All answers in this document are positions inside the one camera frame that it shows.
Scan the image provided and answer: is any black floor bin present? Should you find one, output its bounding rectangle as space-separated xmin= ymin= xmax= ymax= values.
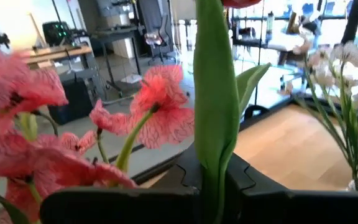
xmin=47 ymin=77 xmax=95 ymax=126

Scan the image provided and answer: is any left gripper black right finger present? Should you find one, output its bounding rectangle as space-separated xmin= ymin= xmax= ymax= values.
xmin=224 ymin=153 xmax=358 ymax=224

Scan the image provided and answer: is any office chair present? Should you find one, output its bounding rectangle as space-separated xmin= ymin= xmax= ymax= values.
xmin=144 ymin=12 xmax=178 ymax=67

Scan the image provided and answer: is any grey cabinet with machine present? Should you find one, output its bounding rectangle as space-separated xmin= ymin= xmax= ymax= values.
xmin=95 ymin=0 xmax=138 ymax=60

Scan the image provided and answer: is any black standing panel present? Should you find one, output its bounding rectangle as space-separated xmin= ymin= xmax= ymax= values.
xmin=137 ymin=0 xmax=172 ymax=41

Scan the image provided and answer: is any pink flower bunch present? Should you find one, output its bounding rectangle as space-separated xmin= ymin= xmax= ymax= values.
xmin=0 ymin=46 xmax=195 ymax=224

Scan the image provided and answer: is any red tulip with green leaves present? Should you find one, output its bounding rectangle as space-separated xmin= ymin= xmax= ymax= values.
xmin=193 ymin=0 xmax=272 ymax=224

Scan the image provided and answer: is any black side table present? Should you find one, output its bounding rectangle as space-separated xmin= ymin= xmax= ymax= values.
xmin=90 ymin=24 xmax=145 ymax=96

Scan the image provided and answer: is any wooden desk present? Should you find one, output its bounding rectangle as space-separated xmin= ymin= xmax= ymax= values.
xmin=19 ymin=43 xmax=94 ymax=71

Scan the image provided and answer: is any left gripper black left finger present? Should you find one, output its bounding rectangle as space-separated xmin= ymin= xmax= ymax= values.
xmin=40 ymin=145 xmax=204 ymax=224

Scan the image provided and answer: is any black box with green lights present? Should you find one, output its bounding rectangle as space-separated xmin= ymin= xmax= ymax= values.
xmin=41 ymin=21 xmax=73 ymax=47

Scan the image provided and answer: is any black vertical post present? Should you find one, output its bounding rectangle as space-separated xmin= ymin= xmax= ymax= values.
xmin=339 ymin=0 xmax=358 ymax=45

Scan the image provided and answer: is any black cable loop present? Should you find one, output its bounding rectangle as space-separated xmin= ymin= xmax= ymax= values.
xmin=243 ymin=104 xmax=270 ymax=121

